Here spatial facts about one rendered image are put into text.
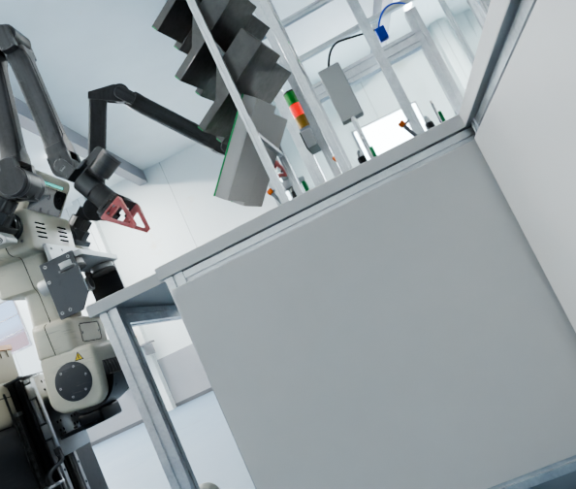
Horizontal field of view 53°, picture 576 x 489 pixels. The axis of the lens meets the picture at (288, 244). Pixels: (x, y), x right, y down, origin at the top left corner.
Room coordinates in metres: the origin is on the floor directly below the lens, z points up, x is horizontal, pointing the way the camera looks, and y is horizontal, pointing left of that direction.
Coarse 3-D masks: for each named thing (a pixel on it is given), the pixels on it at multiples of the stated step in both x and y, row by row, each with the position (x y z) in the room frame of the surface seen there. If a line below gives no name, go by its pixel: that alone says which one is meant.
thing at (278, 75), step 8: (280, 64) 1.68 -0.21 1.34; (272, 72) 1.60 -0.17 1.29; (280, 72) 1.64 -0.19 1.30; (288, 72) 1.68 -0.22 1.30; (272, 80) 1.64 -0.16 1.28; (280, 80) 1.67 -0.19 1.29; (264, 88) 1.63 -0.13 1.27; (272, 88) 1.67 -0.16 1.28; (280, 88) 1.71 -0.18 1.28; (256, 96) 1.63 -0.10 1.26; (264, 96) 1.67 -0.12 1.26; (272, 96) 1.71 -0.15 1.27
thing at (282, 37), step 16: (192, 0) 1.44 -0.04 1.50; (272, 16) 1.41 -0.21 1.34; (208, 32) 1.44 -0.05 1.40; (208, 48) 1.44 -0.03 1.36; (288, 48) 1.41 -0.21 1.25; (224, 64) 1.44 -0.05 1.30; (224, 80) 1.44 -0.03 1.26; (304, 80) 1.41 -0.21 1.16; (240, 96) 1.46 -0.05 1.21; (240, 112) 1.44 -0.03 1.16; (320, 112) 1.41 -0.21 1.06; (256, 144) 1.44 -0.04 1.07; (336, 144) 1.41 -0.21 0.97; (336, 160) 1.41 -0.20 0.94; (272, 176) 1.44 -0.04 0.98; (288, 176) 1.76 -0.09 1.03
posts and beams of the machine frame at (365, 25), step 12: (348, 0) 2.64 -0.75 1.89; (360, 12) 2.64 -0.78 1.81; (360, 24) 2.64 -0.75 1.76; (372, 36) 2.64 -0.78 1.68; (372, 48) 2.64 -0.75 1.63; (384, 60) 2.64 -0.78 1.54; (384, 72) 2.64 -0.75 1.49; (396, 84) 2.64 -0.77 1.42; (396, 96) 2.64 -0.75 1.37; (408, 108) 2.64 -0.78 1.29; (420, 132) 2.64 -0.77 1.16
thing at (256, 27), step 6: (252, 18) 1.59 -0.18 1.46; (258, 18) 1.62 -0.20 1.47; (246, 24) 1.59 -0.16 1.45; (252, 24) 1.61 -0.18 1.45; (258, 24) 1.64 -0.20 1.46; (264, 24) 1.66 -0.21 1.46; (246, 30) 1.61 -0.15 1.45; (252, 30) 1.63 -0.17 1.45; (258, 30) 1.66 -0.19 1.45; (264, 30) 1.68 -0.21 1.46; (258, 36) 1.68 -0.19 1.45; (264, 36) 1.70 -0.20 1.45; (210, 84) 1.67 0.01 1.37; (198, 90) 1.66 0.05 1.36; (204, 90) 1.66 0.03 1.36; (210, 90) 1.69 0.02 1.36; (204, 96) 1.68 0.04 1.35; (210, 96) 1.71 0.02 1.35
